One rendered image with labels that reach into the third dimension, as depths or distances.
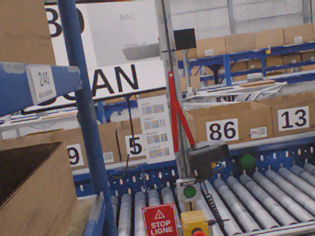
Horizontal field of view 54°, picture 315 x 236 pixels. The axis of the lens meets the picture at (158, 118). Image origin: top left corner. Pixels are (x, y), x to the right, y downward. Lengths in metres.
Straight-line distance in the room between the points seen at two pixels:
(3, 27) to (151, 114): 0.64
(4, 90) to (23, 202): 0.13
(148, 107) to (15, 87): 0.69
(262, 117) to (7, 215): 1.46
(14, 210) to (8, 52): 0.14
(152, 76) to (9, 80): 0.81
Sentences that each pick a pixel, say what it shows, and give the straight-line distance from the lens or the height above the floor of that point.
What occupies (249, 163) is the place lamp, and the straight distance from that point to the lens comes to 1.58.
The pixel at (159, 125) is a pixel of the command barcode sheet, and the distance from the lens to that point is 0.91.
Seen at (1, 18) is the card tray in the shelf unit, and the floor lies 1.39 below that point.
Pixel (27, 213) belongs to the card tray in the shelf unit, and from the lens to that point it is 0.32.
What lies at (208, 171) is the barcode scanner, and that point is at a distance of 0.92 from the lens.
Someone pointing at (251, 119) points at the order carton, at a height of 1.00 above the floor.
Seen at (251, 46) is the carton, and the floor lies 1.45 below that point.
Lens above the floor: 1.33
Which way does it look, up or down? 9 degrees down
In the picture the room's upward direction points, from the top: 8 degrees counter-clockwise
